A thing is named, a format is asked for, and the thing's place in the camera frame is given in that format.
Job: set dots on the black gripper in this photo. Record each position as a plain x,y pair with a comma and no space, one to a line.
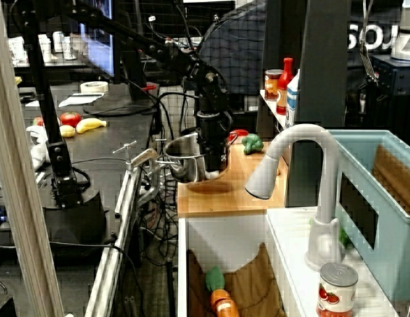
213,130

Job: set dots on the stainless steel pot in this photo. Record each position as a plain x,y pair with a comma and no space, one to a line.
186,168

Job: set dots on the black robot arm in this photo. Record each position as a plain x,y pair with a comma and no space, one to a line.
135,39

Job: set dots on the red white toy sushi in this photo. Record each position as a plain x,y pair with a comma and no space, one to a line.
239,133

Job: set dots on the green toy broccoli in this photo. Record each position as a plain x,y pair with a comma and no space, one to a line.
252,143

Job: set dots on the metal c-clamp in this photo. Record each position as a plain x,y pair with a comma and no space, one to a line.
143,162

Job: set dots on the white toy sink basin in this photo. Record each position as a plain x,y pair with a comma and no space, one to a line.
224,237

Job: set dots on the toy beans can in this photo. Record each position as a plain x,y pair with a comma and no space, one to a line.
272,86

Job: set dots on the toy milk carton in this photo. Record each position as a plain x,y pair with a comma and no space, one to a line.
292,105

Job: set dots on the grey toy faucet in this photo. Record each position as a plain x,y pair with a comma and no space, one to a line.
310,138

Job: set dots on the red toy sauce bottle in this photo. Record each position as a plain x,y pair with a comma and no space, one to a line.
285,82

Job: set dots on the dark office chair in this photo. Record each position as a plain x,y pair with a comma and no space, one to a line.
234,49

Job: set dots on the yellow toy banana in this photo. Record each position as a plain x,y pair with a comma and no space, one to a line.
90,125

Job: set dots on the brown cloth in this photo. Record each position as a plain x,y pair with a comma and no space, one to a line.
254,284
396,178

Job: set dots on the white tape roll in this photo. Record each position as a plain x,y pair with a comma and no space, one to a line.
94,86

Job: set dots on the black toy kitchen cabinet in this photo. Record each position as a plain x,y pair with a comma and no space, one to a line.
323,82

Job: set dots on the white paper sheet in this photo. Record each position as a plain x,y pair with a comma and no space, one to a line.
81,99

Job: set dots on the toy carrot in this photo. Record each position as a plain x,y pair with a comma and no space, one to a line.
222,300

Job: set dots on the red toy tomato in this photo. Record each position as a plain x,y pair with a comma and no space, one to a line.
71,119

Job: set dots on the yellow toy lemon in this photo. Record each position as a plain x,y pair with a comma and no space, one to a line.
67,131

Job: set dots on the light green toy vegetable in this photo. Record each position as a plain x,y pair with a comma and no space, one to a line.
345,237

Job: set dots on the computer monitor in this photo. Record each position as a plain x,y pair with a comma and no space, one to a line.
102,36

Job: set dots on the silver drink can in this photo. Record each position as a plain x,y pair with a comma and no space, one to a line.
58,41
68,48

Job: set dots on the toy tomato can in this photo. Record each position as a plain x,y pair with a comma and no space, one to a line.
336,290

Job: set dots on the light blue plastic bin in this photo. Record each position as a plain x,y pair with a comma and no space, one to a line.
389,237

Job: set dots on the white plastic cup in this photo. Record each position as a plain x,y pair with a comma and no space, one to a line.
45,49

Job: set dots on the aluminium frame rail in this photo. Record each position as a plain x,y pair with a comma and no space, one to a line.
112,247

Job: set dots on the light wooden post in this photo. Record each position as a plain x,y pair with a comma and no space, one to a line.
23,198

